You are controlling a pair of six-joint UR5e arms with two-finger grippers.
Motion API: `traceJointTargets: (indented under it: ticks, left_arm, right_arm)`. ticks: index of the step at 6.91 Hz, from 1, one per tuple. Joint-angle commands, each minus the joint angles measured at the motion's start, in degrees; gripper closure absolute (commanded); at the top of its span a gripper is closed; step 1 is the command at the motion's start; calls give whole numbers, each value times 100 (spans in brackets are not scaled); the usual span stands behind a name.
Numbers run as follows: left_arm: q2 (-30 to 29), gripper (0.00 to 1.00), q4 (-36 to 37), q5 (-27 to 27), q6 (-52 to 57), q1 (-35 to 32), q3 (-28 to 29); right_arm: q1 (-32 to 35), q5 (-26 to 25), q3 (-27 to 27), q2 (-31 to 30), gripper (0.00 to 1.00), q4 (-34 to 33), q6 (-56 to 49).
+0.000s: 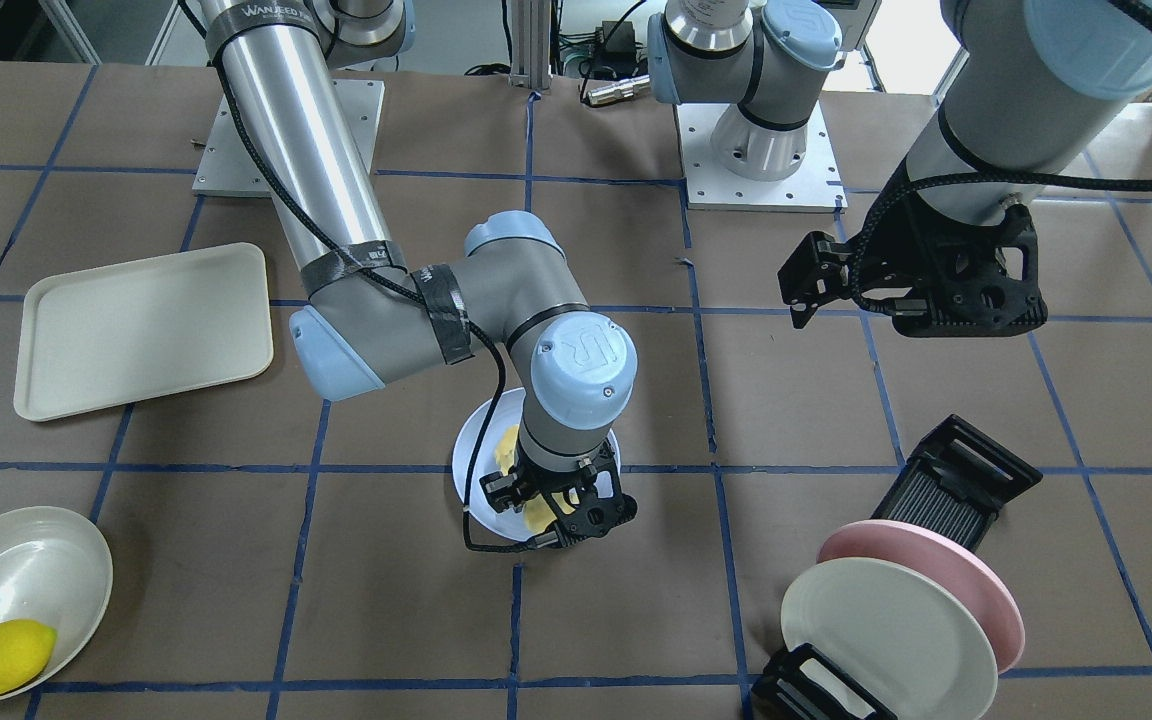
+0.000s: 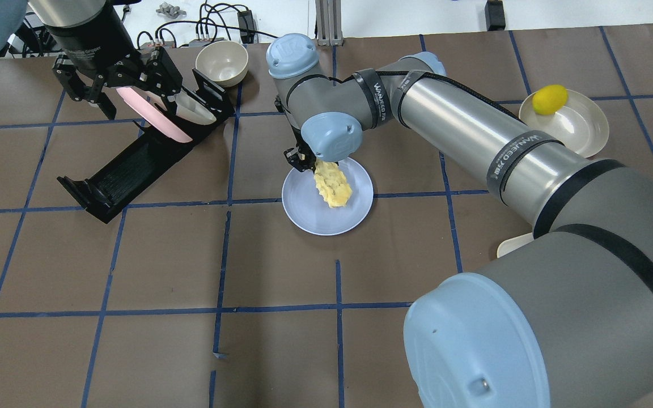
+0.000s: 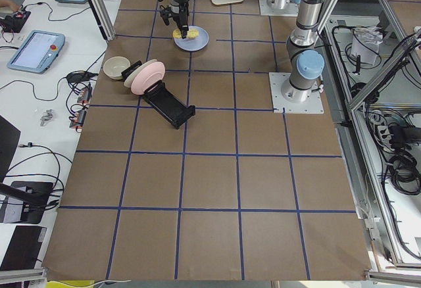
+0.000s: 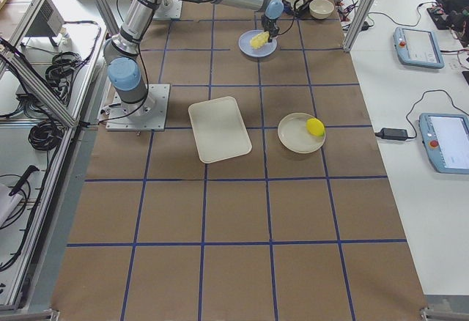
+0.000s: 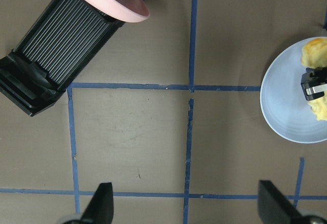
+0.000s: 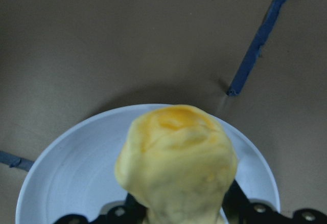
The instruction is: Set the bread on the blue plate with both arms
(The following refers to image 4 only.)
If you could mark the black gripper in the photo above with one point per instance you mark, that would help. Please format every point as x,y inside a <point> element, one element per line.
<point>269,26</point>

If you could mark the yellow bread roll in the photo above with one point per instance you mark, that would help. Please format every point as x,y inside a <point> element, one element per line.
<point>259,40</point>

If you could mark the blue plate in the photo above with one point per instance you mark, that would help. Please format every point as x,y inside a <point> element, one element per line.
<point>244,45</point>

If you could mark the cream round plate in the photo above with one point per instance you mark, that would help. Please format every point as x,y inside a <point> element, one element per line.
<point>294,136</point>

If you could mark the black dish rack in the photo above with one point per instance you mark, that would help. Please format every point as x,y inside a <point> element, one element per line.
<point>297,8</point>

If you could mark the cream bowl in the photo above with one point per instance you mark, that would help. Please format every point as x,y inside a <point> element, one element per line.
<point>321,9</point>

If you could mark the yellow lemon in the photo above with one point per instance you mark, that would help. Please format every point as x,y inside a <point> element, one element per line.
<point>315,127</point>

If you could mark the cream rectangular tray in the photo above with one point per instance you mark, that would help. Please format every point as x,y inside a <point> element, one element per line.
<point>219,130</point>

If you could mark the far blue teach pendant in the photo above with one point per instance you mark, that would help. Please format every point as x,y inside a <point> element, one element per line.
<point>417,48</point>

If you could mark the blue teach pendant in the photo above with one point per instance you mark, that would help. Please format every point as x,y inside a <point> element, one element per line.
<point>417,48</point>
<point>445,139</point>

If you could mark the black power adapter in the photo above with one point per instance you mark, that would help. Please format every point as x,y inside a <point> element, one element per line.
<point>396,134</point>

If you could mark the near blue teach pendant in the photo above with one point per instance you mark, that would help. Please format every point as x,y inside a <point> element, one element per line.
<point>445,139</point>

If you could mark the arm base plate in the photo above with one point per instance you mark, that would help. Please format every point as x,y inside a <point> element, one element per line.
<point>168,10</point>
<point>149,114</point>

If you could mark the aluminium frame post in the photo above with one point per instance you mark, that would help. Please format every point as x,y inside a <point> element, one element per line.
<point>356,24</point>

